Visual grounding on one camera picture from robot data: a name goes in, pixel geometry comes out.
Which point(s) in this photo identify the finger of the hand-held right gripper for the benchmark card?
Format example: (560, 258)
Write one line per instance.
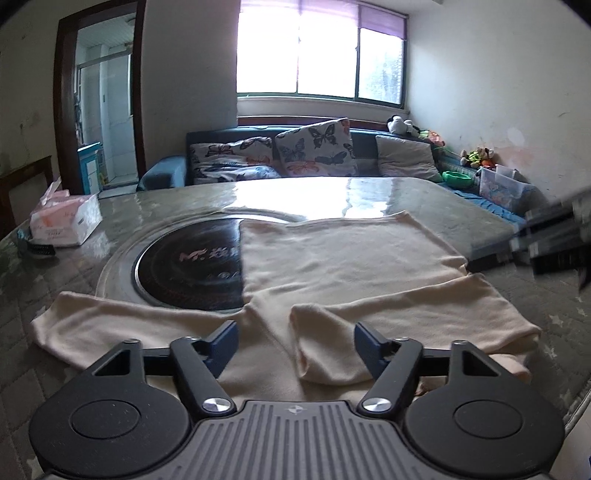
(503, 251)

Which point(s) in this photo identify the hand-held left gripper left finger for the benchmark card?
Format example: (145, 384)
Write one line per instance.
(221, 346)

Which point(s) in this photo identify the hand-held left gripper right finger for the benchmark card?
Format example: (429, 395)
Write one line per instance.
(369, 348)

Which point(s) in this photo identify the cream knit garment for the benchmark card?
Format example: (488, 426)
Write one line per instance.
(346, 258)

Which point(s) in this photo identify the blue sofa blanket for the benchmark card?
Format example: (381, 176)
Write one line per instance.
(489, 210)

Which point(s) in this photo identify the clear plastic storage box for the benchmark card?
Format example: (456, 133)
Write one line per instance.
(503, 191)

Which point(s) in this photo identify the green plastic bowl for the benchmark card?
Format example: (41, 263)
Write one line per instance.
(457, 179)

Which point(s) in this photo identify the round black induction cooktop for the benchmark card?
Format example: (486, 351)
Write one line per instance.
(184, 267)

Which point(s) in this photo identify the brown plush toy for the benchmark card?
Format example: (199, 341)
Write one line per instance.
(485, 156)

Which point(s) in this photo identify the green plush toy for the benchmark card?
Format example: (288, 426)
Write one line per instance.
(470, 159)

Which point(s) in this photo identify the orange pink plush toy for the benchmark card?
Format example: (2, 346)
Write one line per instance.
(431, 137)

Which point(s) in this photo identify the plain grey pillow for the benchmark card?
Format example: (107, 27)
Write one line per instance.
(406, 157)

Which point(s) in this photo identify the black white panda plush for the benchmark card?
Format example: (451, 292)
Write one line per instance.
(399, 125)

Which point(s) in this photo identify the blue corner sofa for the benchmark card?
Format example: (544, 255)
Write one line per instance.
(161, 173)

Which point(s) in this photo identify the pink white tissue box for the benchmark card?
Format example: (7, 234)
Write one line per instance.
(64, 221)

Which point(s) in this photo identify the light blue cardboard box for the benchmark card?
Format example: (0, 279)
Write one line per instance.
(90, 168)

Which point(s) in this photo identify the dark wooden chair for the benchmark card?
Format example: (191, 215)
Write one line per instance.
(27, 173)

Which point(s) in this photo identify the purple roller blind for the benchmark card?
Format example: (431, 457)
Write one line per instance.
(369, 16)

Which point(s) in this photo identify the large sliding window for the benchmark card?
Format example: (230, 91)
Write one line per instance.
(318, 50)

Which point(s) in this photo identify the dark wooden door frame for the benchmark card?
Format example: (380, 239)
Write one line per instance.
(64, 115)

